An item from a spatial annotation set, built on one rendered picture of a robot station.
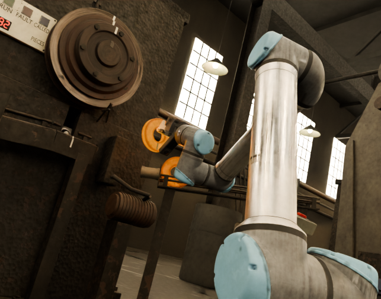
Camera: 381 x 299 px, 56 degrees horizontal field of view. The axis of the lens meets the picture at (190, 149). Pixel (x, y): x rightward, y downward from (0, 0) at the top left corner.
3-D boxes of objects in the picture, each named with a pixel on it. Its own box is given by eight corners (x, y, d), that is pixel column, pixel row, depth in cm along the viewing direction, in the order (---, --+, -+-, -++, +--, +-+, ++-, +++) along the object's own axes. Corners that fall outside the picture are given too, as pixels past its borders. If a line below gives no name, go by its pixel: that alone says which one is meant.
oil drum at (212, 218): (167, 274, 415) (185, 200, 438) (204, 280, 450) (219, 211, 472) (201, 287, 369) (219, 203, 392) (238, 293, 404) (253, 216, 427)
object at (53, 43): (29, 82, 154) (64, -8, 166) (121, 124, 182) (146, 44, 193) (34, 79, 149) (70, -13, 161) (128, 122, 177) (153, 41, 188)
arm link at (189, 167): (201, 190, 137) (213, 160, 137) (174, 181, 134) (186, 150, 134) (194, 185, 146) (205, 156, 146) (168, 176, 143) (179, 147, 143)
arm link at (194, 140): (192, 152, 132) (202, 127, 132) (175, 145, 142) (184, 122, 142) (211, 159, 138) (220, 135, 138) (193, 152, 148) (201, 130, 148)
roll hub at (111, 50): (66, 67, 154) (86, 13, 161) (121, 95, 171) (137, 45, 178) (70, 64, 150) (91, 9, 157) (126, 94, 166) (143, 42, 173)
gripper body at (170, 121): (180, 123, 161) (194, 127, 151) (172, 140, 161) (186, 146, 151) (167, 116, 157) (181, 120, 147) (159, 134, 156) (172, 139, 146)
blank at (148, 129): (144, 114, 163) (149, 113, 160) (170, 124, 172) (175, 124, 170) (138, 146, 159) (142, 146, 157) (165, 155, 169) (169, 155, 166)
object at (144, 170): (140, 178, 177) (142, 167, 179) (158, 181, 178) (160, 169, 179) (140, 176, 171) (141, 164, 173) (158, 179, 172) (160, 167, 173)
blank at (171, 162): (167, 193, 176) (167, 192, 172) (156, 164, 178) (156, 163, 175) (197, 181, 178) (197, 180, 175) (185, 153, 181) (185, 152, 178)
